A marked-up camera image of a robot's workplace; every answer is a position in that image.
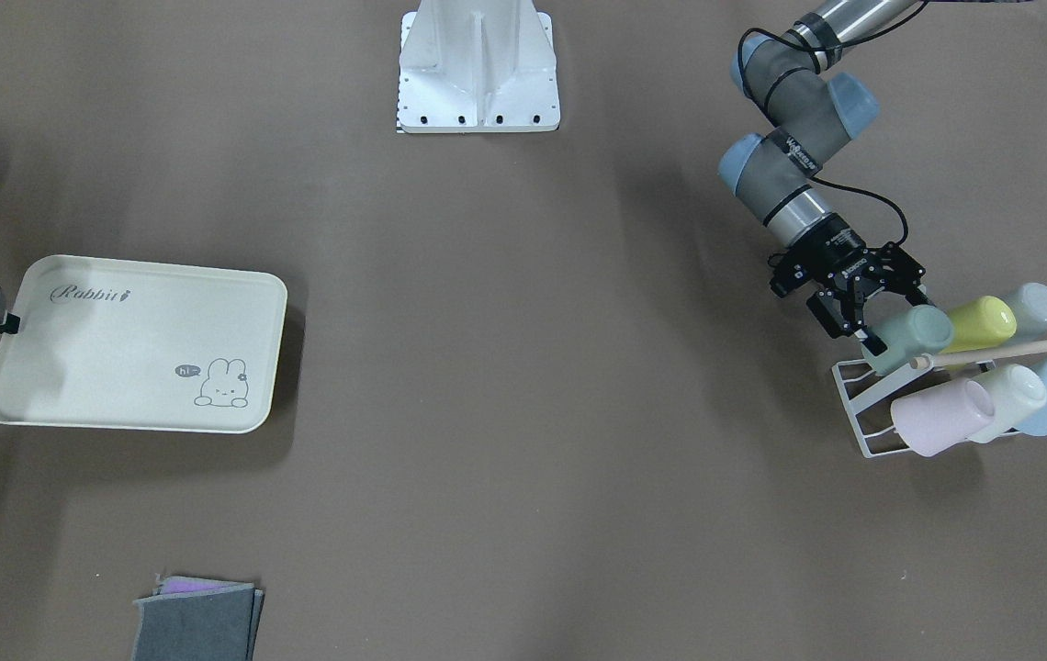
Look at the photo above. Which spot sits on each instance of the green cup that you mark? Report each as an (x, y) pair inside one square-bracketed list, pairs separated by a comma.
[(923, 329)]

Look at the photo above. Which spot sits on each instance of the cream white cup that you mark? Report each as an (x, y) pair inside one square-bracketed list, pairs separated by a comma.
[(1016, 393)]

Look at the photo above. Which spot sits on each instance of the cream rabbit tray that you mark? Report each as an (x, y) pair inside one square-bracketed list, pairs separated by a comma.
[(129, 345)]

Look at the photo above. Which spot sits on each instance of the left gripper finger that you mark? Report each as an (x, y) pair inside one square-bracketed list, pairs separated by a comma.
[(916, 295), (842, 314)]

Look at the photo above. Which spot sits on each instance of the pink cup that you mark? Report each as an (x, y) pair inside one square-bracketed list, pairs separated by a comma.
[(941, 416)]

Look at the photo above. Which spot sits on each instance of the white wire cup rack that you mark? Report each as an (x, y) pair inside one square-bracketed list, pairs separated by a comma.
[(866, 397)]

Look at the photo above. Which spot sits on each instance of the yellow cup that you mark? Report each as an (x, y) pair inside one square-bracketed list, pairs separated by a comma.
[(985, 322)]

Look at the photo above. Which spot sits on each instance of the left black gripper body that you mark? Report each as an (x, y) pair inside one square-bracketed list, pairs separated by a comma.
[(828, 243)]

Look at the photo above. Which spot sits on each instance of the grey folded cloth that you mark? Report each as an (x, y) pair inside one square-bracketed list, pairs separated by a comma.
[(196, 618)]

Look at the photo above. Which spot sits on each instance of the grey cup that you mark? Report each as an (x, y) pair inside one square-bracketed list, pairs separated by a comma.
[(1028, 305)]

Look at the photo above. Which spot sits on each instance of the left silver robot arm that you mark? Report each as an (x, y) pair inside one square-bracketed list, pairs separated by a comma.
[(773, 175)]

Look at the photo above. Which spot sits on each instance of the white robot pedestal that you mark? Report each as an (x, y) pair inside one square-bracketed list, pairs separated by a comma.
[(477, 67)]

